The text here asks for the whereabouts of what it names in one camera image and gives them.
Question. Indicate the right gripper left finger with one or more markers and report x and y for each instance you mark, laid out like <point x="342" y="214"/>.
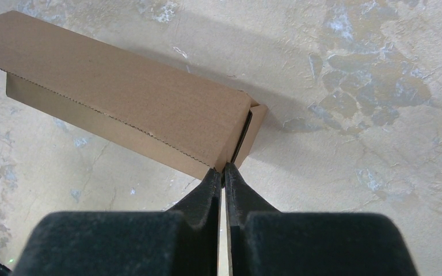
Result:
<point x="183" y="240"/>

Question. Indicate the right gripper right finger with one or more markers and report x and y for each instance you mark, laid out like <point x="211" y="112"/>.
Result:
<point x="263" y="240"/>

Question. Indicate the brown cardboard box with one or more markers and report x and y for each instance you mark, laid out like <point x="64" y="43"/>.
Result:
<point x="181" y="120"/>

